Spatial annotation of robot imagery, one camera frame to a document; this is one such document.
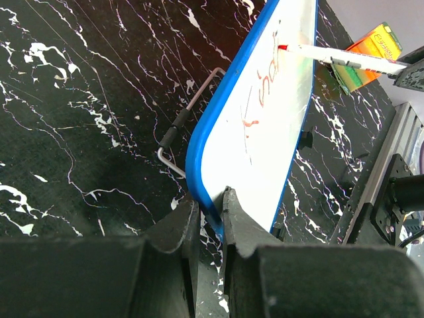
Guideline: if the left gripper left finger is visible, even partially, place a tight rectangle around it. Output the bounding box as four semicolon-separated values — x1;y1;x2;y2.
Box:
1;195;199;317

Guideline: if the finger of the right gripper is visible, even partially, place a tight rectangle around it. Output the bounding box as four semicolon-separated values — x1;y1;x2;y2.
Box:
394;46;424;92

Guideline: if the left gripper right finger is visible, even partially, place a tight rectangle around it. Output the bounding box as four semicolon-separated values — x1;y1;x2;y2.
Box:
222;187;423;317

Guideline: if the red capped whiteboard marker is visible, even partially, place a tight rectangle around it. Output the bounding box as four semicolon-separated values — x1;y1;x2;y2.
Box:
278;44;409;76

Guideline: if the blue framed whiteboard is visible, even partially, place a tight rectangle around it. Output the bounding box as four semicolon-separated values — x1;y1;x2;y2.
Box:
185;1;318;235

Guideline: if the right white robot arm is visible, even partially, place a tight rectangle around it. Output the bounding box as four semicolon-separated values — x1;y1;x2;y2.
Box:
392;47;423;212

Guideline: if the orange juice carton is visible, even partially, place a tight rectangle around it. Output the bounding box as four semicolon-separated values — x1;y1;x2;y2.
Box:
330;21;403;96

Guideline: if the wire whiteboard stand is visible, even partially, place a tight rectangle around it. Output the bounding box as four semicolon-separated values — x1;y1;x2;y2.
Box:
156;67;227;180

